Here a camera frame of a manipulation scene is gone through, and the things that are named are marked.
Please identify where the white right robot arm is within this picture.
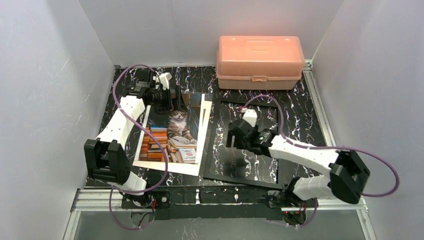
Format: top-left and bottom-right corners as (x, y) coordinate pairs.
(227, 119), (371, 204)

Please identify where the white mat board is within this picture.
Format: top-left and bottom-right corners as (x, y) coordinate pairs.
(133, 92), (212, 176)

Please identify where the cat photo print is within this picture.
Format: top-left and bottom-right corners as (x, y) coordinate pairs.
(138, 92), (204, 164)

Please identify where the aluminium rail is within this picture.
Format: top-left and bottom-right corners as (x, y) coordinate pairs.
(302, 59), (336, 146)
(71, 189), (369, 213)

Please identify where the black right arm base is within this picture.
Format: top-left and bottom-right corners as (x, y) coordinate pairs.
(265, 190), (319, 228)

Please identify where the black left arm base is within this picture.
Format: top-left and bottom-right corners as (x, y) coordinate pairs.
(121, 190), (171, 210)

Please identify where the black picture frame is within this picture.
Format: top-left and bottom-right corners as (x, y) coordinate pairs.
(202, 97), (287, 191)

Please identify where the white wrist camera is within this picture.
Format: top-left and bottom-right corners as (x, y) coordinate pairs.
(241, 108), (258, 128)
(154, 72), (172, 90)

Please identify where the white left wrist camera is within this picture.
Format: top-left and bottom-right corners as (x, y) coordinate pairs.
(154, 72), (172, 90)

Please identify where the aluminium right rail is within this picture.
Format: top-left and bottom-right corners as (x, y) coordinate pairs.
(302, 59), (336, 146)

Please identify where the aluminium front rail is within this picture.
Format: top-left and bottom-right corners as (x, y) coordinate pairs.
(71, 189), (369, 213)

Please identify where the pink plastic storage box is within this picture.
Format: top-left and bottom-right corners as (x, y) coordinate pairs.
(216, 35), (305, 90)

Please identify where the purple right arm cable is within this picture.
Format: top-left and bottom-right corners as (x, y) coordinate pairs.
(241, 94), (400, 229)

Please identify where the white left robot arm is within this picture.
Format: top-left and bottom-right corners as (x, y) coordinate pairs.
(83, 67), (184, 196)

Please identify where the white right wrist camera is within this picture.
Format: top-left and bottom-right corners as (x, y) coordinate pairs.
(241, 108), (258, 128)

